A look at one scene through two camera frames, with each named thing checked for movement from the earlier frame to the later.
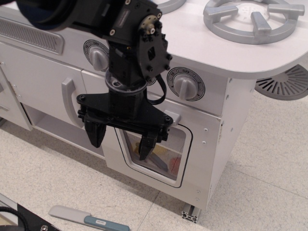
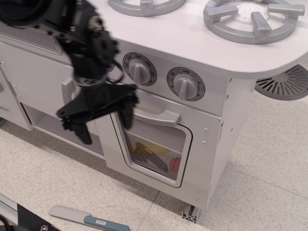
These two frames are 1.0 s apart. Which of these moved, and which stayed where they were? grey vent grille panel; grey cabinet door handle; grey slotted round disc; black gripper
Moved: black gripper
Stayed: grey cabinet door handle; grey slotted round disc; grey vent grille panel
